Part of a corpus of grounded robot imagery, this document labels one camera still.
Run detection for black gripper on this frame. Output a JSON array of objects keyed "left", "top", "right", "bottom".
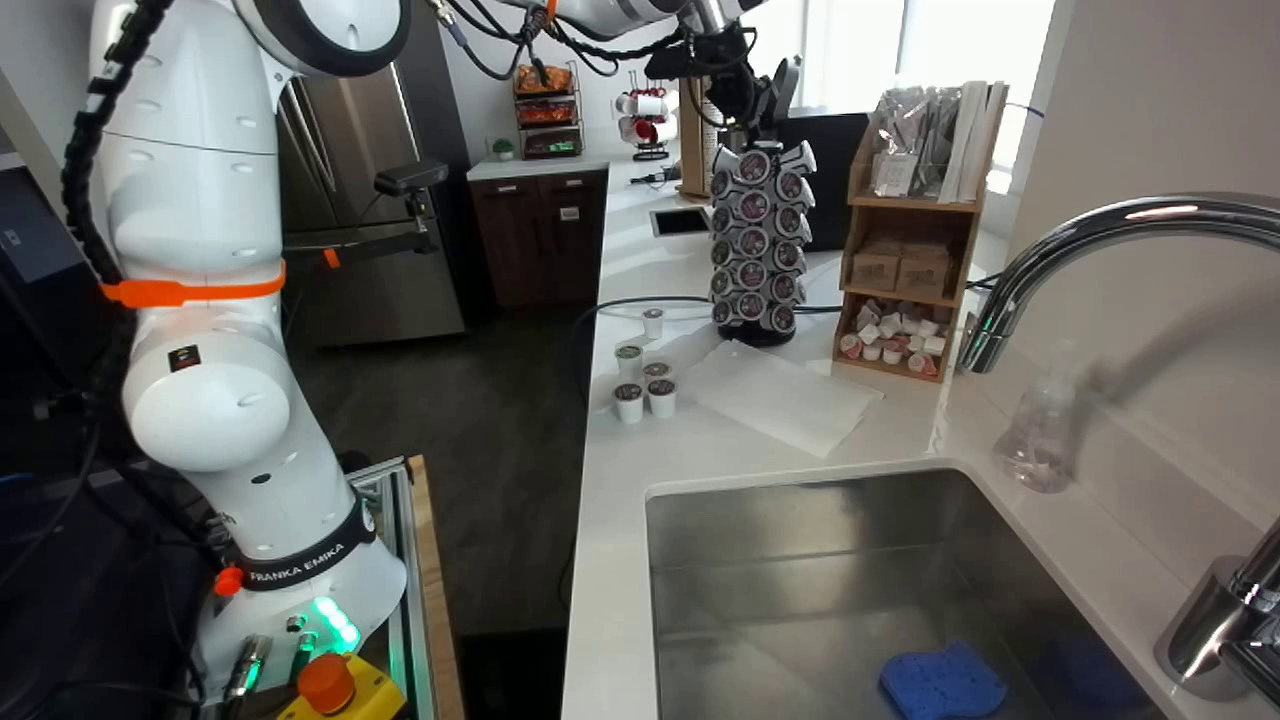
[{"left": 674, "top": 24, "right": 773, "bottom": 138}]

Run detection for black coffee pod carousel rack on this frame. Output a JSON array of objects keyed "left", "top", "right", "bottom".
[{"left": 704, "top": 125, "right": 820, "bottom": 351}]

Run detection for snack display rack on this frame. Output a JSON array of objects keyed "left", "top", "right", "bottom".
[{"left": 510, "top": 55, "right": 584, "bottom": 164}]

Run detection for wooden upright stand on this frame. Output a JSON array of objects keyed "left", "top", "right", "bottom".
[{"left": 674, "top": 72, "right": 733, "bottom": 205}]

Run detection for red white kitchen appliance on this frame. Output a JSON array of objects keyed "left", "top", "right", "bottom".
[{"left": 611, "top": 81, "right": 674, "bottom": 152}]

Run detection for black coffee machine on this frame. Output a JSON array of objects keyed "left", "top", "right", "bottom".
[{"left": 716, "top": 53, "right": 871, "bottom": 257}]

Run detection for bright window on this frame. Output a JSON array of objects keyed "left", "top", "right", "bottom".
[{"left": 745, "top": 0, "right": 1054, "bottom": 152}]

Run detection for black square tray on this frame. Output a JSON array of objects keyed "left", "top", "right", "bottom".
[{"left": 650, "top": 205, "right": 713, "bottom": 246}]

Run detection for silver foil packet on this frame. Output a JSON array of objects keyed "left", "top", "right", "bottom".
[{"left": 871, "top": 85, "right": 965, "bottom": 199}]

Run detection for brown cardboard box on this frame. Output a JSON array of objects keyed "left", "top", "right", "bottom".
[
  {"left": 897, "top": 241, "right": 956, "bottom": 306},
  {"left": 846, "top": 241, "right": 903, "bottom": 301}
]

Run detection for wooden shelf organizer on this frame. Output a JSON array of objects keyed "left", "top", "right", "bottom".
[{"left": 827, "top": 81, "right": 1012, "bottom": 390}]

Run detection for white paper packets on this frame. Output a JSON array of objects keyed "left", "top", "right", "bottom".
[{"left": 952, "top": 75, "right": 1012, "bottom": 210}]

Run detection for white paper towel sheet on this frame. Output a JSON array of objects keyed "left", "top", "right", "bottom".
[{"left": 692, "top": 337, "right": 888, "bottom": 464}]

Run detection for chrome kitchen faucet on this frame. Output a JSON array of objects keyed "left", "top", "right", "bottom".
[{"left": 952, "top": 191, "right": 1280, "bottom": 710}]

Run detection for stainless steel refrigerator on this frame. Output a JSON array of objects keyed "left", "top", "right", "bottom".
[{"left": 273, "top": 53, "right": 470, "bottom": 351}]

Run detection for clear plastic cup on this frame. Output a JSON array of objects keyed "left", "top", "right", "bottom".
[{"left": 993, "top": 376, "right": 1092, "bottom": 495}]

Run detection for stainless steel sink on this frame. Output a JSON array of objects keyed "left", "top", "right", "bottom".
[{"left": 643, "top": 461, "right": 1173, "bottom": 720}]

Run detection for wood edged robot cart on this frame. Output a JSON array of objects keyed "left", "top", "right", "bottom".
[{"left": 334, "top": 451, "right": 469, "bottom": 720}]

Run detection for blue sponge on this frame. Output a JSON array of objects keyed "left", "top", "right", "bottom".
[{"left": 875, "top": 642, "right": 1012, "bottom": 720}]

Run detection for yellow emergency stop button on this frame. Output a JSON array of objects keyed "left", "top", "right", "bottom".
[{"left": 277, "top": 651, "right": 409, "bottom": 720}]

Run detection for teal cable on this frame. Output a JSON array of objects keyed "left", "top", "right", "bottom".
[{"left": 581, "top": 287, "right": 846, "bottom": 334}]

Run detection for black tripod camera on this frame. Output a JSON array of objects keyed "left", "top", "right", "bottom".
[{"left": 372, "top": 155, "right": 453, "bottom": 265}]

